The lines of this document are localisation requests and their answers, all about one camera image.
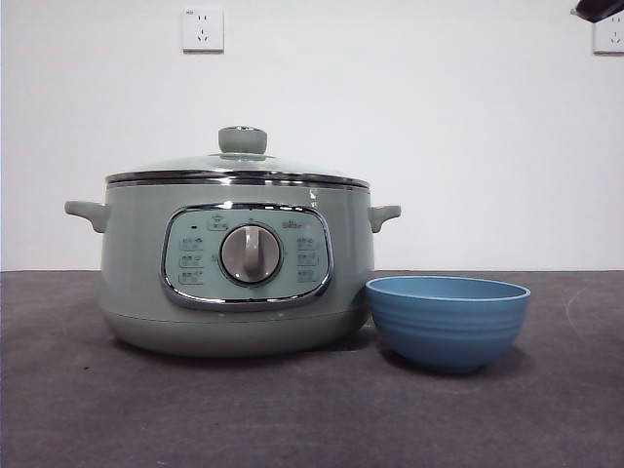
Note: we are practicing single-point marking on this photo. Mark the pale green electric steamer pot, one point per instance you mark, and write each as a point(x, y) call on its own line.
point(136, 263)

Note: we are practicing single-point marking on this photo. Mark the white wall socket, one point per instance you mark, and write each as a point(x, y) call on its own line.
point(609, 39)
point(203, 29)

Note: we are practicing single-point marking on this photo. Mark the blue ribbed bowl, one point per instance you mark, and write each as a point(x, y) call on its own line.
point(448, 331)

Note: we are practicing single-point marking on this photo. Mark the glass lid with green knob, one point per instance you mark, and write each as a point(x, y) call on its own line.
point(243, 140)

